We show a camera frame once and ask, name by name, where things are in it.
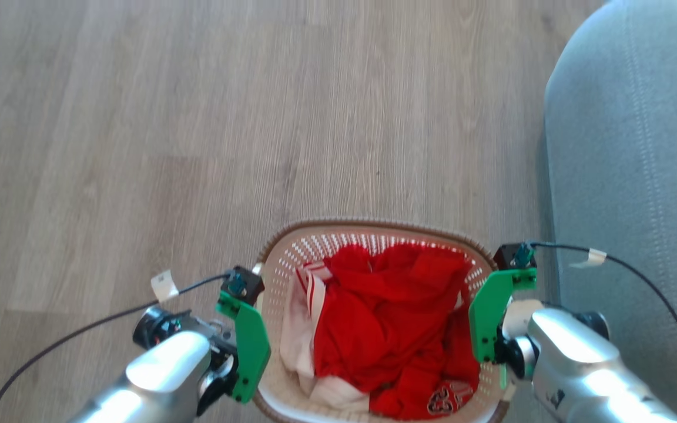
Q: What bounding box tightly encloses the white tape tag with print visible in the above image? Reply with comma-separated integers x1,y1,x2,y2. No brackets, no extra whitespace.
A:
150,270,180,303

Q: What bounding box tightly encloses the white garment with red stripes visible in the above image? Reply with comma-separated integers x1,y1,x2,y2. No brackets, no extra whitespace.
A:
280,263,372,412

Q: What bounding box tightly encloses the plain white tape tag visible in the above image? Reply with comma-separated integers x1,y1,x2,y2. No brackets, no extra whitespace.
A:
569,248,608,270

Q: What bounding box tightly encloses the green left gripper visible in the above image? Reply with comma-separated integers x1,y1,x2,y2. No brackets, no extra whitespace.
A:
216,291,272,404

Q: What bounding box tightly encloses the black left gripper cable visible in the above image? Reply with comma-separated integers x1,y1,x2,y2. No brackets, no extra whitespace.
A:
0,271,233,423

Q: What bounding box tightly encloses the beige woven plastic laundry basket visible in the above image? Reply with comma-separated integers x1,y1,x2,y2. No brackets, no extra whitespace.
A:
252,219,511,423

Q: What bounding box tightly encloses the grey fabric sofa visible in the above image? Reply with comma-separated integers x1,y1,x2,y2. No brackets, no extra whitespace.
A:
544,0,677,423

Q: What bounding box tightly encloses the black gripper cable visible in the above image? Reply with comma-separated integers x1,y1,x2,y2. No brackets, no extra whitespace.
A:
528,241,677,407
0,271,233,423

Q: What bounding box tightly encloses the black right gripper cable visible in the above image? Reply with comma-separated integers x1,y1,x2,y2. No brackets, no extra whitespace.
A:
528,241,677,407

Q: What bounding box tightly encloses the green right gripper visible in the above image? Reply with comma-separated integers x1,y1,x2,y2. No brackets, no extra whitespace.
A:
468,268,538,364

